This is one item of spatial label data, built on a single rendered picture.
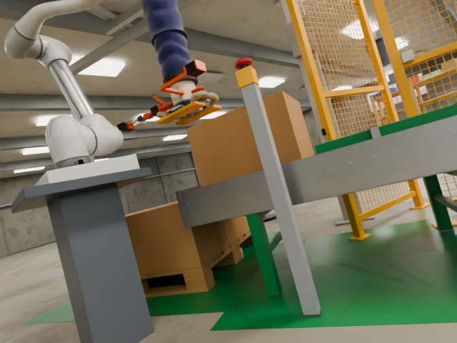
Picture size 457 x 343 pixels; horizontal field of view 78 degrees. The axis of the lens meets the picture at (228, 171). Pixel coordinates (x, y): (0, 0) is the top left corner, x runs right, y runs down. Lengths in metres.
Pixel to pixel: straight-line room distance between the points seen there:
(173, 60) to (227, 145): 0.68
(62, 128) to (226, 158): 0.80
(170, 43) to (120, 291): 1.44
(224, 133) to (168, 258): 0.85
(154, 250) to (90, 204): 0.66
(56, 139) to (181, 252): 0.91
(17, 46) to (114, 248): 1.13
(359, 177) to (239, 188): 0.52
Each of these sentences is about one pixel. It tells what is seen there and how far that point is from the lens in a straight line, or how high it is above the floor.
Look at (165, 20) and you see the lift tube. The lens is 2.03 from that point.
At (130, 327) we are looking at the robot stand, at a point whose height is 0.08.
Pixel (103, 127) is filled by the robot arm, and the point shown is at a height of 1.03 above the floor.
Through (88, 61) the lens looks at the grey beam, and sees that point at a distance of 5.42.
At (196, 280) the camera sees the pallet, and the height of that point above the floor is 0.07.
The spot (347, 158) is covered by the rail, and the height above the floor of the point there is 0.54.
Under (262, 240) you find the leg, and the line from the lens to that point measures 1.37.
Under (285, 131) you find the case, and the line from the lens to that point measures 1.43.
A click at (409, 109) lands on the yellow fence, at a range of 2.03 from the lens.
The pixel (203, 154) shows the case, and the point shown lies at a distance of 1.61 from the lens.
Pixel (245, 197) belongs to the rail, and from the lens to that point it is 1.35.
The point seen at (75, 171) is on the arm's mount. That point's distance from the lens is 1.33.
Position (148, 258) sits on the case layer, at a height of 0.25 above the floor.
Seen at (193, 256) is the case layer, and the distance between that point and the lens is 1.74.
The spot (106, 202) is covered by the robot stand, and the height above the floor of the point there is 0.64.
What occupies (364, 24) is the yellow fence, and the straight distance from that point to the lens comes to 2.78.
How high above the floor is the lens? 0.57
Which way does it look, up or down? 3 degrees up
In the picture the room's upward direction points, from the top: 15 degrees counter-clockwise
